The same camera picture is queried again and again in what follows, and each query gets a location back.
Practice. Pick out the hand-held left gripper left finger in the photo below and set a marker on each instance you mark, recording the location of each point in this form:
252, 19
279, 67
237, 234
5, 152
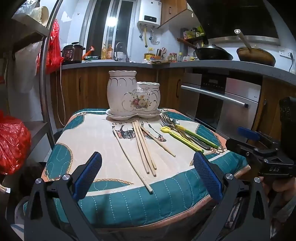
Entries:
89, 173

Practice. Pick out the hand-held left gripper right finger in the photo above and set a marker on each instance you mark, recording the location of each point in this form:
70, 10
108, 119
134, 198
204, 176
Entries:
208, 177

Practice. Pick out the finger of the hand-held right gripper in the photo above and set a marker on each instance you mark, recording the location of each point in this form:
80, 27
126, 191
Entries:
248, 134
238, 145

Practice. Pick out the wooden chopstick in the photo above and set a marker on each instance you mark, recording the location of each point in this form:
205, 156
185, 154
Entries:
131, 160
159, 142
145, 151
148, 148
140, 148

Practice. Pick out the silver fork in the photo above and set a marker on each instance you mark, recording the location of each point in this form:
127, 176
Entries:
168, 120

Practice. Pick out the gold fork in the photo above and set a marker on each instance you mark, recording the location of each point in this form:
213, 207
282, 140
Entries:
163, 119

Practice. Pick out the white floral ceramic utensil holder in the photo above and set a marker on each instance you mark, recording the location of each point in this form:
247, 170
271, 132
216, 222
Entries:
120, 92

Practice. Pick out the person's right forearm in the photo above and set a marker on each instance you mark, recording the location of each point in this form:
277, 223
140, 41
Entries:
285, 213

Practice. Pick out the person's right hand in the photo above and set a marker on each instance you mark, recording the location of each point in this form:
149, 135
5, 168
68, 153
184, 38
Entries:
278, 187

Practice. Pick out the teal printed quilted cloth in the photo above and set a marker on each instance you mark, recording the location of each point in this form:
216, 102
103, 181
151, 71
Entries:
104, 150

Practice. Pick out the stainless steel oven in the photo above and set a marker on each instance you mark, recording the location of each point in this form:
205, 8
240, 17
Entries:
231, 109

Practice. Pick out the wooden base cabinet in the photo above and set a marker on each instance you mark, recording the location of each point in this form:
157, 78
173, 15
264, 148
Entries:
92, 90

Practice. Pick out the black wok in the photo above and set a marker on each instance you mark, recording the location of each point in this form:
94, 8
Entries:
212, 54

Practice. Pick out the small seasoning bottles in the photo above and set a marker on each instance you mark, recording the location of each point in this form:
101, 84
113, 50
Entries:
173, 57

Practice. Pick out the grey countertop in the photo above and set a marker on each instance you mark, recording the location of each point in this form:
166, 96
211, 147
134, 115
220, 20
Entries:
115, 64

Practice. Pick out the metal rack pole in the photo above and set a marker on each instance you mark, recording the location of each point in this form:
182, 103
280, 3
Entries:
45, 69

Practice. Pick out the range hood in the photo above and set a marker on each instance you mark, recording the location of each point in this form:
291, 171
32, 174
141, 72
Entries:
231, 18

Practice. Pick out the knife block with scissors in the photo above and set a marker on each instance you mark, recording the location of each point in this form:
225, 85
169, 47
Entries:
160, 53

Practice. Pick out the dark red pressure cooker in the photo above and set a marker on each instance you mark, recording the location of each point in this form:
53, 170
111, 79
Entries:
71, 53

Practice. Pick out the orange liquid bottles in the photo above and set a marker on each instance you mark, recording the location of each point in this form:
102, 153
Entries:
107, 52

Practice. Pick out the kitchen faucet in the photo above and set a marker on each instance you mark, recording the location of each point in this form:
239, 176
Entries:
121, 49

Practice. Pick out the hanging red plastic bag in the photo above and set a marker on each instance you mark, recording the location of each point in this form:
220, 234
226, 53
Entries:
52, 48

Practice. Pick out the kitchen window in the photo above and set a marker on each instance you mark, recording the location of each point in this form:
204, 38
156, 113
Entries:
111, 23

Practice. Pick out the white water heater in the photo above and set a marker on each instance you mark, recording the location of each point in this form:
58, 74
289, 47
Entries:
149, 14

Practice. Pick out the grey rack shelf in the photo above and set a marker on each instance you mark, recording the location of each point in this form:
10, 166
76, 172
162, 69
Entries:
25, 30

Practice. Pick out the beige colander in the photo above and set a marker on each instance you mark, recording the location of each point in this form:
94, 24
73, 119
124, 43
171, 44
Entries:
40, 14

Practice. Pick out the wall socket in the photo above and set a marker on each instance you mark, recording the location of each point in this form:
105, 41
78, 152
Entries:
285, 53

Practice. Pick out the wall spice rack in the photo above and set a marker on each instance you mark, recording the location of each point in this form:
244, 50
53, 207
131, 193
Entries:
194, 34

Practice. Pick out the wooden wall cabinet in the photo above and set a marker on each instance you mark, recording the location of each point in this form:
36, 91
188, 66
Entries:
173, 10

